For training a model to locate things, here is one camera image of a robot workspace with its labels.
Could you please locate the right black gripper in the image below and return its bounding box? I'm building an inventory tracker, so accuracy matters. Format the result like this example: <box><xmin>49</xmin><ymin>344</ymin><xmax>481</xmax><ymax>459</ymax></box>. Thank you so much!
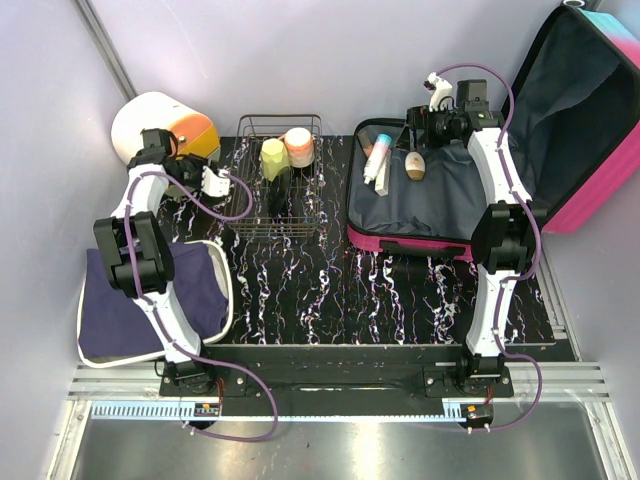
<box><xmin>391</xmin><ymin>104</ymin><xmax>459</xmax><ymax>153</ymax></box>

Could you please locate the white blue pink tube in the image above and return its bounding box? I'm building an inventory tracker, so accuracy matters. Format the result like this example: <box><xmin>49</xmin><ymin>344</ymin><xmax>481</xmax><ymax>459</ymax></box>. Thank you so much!
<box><xmin>363</xmin><ymin>134</ymin><xmax>392</xmax><ymax>184</ymax></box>

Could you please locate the white rectangular tray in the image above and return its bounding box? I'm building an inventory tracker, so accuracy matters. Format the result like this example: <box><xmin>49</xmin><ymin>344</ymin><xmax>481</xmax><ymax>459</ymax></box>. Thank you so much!
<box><xmin>75</xmin><ymin>239</ymin><xmax>235</xmax><ymax>370</ymax></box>

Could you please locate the pink teal cartoon suitcase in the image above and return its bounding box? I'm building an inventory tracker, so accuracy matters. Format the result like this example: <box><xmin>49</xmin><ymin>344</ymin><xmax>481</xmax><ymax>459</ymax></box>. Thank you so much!
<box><xmin>346</xmin><ymin>6</ymin><xmax>639</xmax><ymax>261</ymax></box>

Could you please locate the purple garment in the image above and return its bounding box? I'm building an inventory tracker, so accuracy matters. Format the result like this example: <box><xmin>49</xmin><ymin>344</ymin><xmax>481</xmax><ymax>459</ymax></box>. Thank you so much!
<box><xmin>78</xmin><ymin>240</ymin><xmax>230</xmax><ymax>361</ymax></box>

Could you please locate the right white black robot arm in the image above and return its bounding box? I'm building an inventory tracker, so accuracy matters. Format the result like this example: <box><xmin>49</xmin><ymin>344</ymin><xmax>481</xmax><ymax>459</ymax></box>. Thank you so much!
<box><xmin>407</xmin><ymin>73</ymin><xmax>544</xmax><ymax>397</ymax></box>

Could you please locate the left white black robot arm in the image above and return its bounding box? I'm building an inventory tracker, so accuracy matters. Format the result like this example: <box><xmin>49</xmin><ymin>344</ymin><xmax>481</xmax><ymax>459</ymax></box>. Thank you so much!
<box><xmin>93</xmin><ymin>128</ymin><xmax>216</xmax><ymax>396</ymax></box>

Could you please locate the yellow faceted cup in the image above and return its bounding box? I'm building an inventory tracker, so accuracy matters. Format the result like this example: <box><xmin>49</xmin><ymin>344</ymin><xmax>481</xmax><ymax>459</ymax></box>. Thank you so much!
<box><xmin>260</xmin><ymin>138</ymin><xmax>290</xmax><ymax>182</ymax></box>

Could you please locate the black object in basket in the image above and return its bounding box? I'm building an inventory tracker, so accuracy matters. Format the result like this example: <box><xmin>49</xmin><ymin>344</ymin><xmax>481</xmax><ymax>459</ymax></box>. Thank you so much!
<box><xmin>267</xmin><ymin>171</ymin><xmax>291</xmax><ymax>217</ymax></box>

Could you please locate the pink ribbed cup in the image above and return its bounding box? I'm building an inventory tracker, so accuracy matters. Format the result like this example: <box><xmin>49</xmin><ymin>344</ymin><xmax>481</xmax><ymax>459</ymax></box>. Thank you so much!
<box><xmin>284</xmin><ymin>127</ymin><xmax>314</xmax><ymax>168</ymax></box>

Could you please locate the black marble pattern mat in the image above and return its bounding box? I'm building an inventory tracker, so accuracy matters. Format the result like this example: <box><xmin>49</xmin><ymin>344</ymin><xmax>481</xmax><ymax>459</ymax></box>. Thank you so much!
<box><xmin>149</xmin><ymin>135</ymin><xmax>557</xmax><ymax>347</ymax></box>

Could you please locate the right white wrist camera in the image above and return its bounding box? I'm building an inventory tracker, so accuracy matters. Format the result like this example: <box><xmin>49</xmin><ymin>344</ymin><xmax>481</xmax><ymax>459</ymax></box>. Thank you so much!
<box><xmin>424</xmin><ymin>72</ymin><xmax>455</xmax><ymax>112</ymax></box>

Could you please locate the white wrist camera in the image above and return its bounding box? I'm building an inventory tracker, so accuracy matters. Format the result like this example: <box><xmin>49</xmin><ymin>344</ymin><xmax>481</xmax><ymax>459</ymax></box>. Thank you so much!
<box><xmin>424</xmin><ymin>72</ymin><xmax>455</xmax><ymax>112</ymax></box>
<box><xmin>201</xmin><ymin>166</ymin><xmax>231</xmax><ymax>198</ymax></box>

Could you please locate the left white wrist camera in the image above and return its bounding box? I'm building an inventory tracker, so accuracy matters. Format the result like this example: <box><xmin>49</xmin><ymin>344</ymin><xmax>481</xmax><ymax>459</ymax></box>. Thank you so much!
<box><xmin>201</xmin><ymin>166</ymin><xmax>231</xmax><ymax>198</ymax></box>

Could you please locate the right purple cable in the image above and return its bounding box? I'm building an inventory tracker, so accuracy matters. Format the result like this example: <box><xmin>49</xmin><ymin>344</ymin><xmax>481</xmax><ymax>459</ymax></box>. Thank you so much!
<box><xmin>424</xmin><ymin>62</ymin><xmax>544</xmax><ymax>434</ymax></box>

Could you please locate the black wire basket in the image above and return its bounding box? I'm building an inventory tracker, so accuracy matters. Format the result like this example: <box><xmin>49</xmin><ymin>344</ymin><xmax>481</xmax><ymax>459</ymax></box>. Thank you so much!
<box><xmin>230</xmin><ymin>114</ymin><xmax>324</xmax><ymax>240</ymax></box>

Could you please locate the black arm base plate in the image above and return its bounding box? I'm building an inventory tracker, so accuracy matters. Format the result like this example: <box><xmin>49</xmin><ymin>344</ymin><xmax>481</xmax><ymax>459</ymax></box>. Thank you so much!
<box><xmin>159</xmin><ymin>343</ymin><xmax>516</xmax><ymax>399</ymax></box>

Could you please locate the aluminium frame rail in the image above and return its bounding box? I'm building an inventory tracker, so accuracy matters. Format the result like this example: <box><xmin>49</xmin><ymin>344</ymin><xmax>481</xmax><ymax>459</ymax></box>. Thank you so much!
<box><xmin>67</xmin><ymin>362</ymin><xmax>609</xmax><ymax>423</ymax></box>

